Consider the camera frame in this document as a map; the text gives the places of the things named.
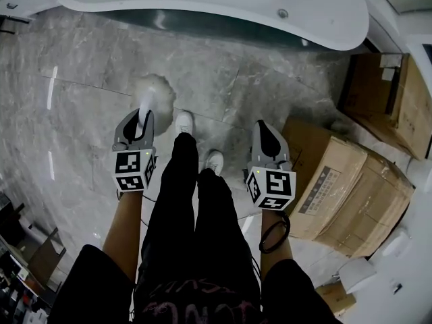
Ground person's right forearm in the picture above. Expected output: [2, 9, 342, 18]
[259, 207, 293, 281]

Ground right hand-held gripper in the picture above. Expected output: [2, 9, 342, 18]
[245, 119, 297, 212]

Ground small cardboard box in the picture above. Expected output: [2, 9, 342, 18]
[315, 283, 357, 317]

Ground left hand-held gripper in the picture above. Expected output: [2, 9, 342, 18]
[111, 108, 158, 192]

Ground person's left forearm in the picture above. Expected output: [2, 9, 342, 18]
[102, 190, 142, 283]

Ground white round fixture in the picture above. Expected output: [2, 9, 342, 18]
[381, 231, 413, 258]

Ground white cloth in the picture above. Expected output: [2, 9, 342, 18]
[130, 74, 177, 138]

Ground small white box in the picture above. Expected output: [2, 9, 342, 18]
[337, 256, 377, 295]

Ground plain cardboard box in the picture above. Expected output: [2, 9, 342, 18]
[339, 52, 432, 161]

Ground taped cardboard box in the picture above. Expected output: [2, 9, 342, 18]
[281, 118, 415, 258]

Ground person's left white shoe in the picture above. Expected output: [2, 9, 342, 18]
[175, 111, 194, 136]

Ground person's black trousers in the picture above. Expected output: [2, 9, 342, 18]
[140, 132, 263, 317]

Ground dark wooden furniture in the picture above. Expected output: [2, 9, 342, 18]
[0, 190, 68, 324]

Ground person's black printed shirt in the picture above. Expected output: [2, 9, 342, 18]
[49, 244, 342, 324]

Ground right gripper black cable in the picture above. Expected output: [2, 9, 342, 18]
[259, 211, 291, 254]

